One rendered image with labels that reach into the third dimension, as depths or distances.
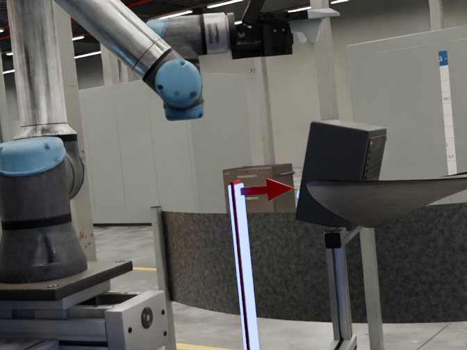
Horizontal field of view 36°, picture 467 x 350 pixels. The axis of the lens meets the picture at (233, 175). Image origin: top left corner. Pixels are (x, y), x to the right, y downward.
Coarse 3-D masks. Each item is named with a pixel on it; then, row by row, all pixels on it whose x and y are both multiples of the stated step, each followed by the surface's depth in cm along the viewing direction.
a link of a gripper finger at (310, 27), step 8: (328, 8) 127; (312, 16) 127; (320, 16) 127; (328, 16) 126; (296, 24) 130; (304, 24) 129; (312, 24) 128; (320, 24) 127; (304, 32) 129; (312, 32) 128; (312, 40) 129
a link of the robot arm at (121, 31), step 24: (72, 0) 116; (96, 0) 116; (96, 24) 117; (120, 24) 117; (144, 24) 119; (120, 48) 117; (144, 48) 117; (168, 48) 119; (144, 72) 118; (168, 72) 115; (192, 72) 116; (168, 96) 116; (192, 96) 116
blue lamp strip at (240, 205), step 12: (240, 204) 75; (240, 216) 75; (240, 228) 75; (240, 240) 75; (252, 288) 77; (252, 300) 77; (252, 312) 76; (252, 324) 76; (252, 336) 76; (252, 348) 76
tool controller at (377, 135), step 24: (336, 120) 148; (312, 144) 131; (336, 144) 129; (360, 144) 128; (384, 144) 150; (312, 168) 131; (336, 168) 130; (360, 168) 128; (312, 216) 132; (336, 216) 130
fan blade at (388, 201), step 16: (448, 176) 63; (464, 176) 62; (320, 192) 68; (336, 192) 68; (352, 192) 68; (368, 192) 69; (384, 192) 70; (400, 192) 71; (416, 192) 72; (432, 192) 74; (448, 192) 75; (336, 208) 75; (352, 208) 76; (368, 208) 76; (384, 208) 77; (400, 208) 78; (416, 208) 80; (368, 224) 82; (384, 224) 82
